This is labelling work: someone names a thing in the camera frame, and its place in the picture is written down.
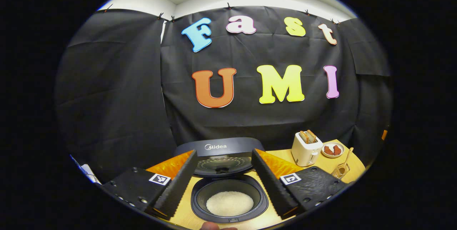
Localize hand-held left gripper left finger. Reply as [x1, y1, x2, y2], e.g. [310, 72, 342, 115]
[102, 150, 198, 220]

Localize wooden spoon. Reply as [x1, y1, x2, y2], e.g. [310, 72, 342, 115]
[337, 147, 354, 175]

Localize white toaster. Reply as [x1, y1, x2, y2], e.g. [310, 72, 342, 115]
[291, 130, 323, 167]

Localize round heap of white rice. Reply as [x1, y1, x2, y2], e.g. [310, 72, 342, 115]
[206, 191, 254, 217]

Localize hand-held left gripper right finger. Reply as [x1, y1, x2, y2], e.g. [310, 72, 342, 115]
[251, 149, 347, 220]

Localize white round plate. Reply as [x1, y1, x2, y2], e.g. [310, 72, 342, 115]
[321, 142, 345, 158]

